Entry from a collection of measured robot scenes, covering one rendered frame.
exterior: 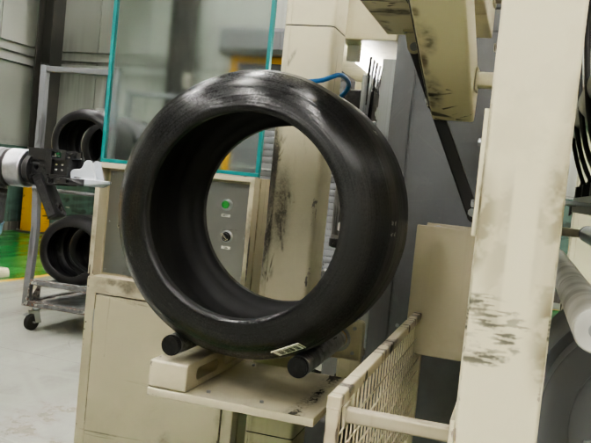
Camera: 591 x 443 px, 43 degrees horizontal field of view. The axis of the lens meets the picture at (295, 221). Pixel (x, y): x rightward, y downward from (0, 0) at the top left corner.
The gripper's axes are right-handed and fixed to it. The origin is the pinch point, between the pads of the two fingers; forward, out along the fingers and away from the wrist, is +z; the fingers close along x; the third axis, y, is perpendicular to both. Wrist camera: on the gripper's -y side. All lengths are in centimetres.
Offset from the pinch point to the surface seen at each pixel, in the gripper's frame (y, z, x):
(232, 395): -41, 37, -3
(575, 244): -16, 124, 352
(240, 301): -24.3, 29.5, 15.8
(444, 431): -24, 85, -57
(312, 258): -14, 42, 30
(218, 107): 18.3, 31.5, -12.8
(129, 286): -34, -26, 64
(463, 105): 25, 77, 12
